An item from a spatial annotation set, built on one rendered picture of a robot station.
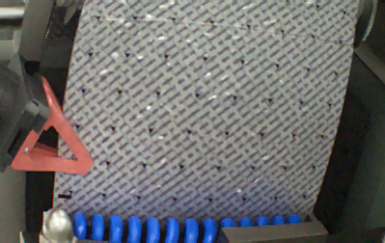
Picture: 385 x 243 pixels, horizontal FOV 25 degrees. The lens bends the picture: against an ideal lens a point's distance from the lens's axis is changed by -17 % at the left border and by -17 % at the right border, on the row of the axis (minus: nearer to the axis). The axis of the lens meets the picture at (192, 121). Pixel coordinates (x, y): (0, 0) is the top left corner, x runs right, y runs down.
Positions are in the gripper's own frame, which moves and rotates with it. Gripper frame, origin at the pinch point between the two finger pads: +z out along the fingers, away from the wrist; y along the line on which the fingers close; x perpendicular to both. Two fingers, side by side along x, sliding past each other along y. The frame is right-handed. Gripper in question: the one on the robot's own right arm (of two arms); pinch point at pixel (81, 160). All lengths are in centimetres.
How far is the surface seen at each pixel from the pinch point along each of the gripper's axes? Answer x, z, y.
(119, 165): 1.4, 2.8, 0.3
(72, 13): 9.1, -8.0, -1.2
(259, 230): 3.7, 13.8, 4.9
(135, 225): -1.5, 5.7, 2.9
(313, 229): 6.1, 18.3, 5.4
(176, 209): 0.6, 9.2, 0.3
